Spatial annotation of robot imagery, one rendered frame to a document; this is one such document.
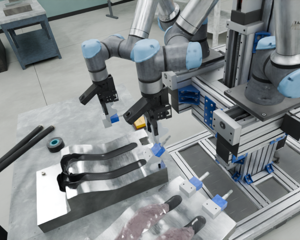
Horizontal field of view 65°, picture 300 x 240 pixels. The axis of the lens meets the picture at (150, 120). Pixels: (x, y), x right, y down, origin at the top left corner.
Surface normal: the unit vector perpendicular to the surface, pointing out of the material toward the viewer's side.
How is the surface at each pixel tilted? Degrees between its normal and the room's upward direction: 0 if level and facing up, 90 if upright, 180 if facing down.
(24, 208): 0
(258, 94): 73
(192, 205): 0
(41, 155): 0
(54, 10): 90
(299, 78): 97
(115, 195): 90
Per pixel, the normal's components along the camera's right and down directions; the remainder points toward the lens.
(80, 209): 0.37, 0.55
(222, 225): -0.11, -0.77
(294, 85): 0.08, 0.72
